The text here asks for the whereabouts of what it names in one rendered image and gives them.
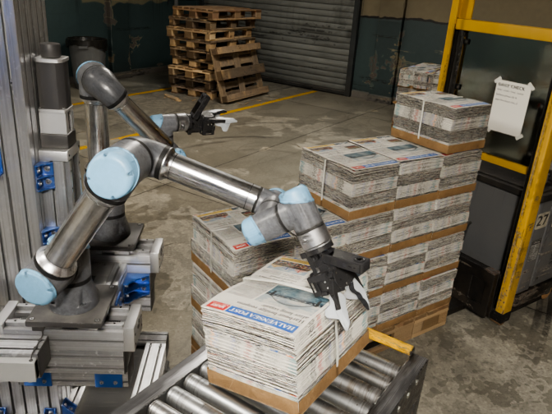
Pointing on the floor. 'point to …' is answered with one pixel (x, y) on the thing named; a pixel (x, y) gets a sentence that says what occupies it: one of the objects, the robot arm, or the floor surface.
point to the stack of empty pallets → (190, 78)
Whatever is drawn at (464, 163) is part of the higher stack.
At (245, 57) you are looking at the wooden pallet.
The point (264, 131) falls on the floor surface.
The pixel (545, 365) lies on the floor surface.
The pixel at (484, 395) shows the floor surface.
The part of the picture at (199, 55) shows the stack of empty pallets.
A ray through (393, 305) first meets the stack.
